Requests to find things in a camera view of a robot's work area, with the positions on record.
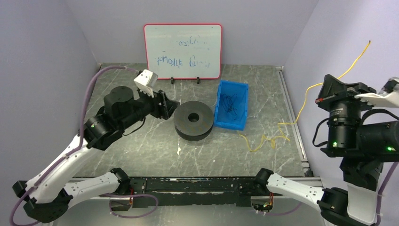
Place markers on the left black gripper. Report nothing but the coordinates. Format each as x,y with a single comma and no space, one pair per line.
161,104

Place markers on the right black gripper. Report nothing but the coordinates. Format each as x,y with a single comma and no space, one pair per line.
338,94

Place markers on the aluminium side rail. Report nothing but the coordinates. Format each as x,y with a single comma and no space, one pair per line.
297,136

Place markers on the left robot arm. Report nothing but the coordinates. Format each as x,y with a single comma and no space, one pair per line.
51,193

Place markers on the black cable spool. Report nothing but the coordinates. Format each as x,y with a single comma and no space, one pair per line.
193,120

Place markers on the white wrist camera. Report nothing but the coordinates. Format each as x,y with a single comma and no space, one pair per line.
145,81
388,97

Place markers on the red framed whiteboard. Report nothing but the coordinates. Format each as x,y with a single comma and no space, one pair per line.
184,51

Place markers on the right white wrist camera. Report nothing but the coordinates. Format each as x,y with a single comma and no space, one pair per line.
388,97

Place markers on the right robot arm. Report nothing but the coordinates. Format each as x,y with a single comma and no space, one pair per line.
364,148

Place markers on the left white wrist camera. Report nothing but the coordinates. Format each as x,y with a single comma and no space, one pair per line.
145,81

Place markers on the black base frame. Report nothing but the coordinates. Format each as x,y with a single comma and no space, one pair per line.
197,190

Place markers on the blue plastic bin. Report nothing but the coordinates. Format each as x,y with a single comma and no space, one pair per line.
232,105

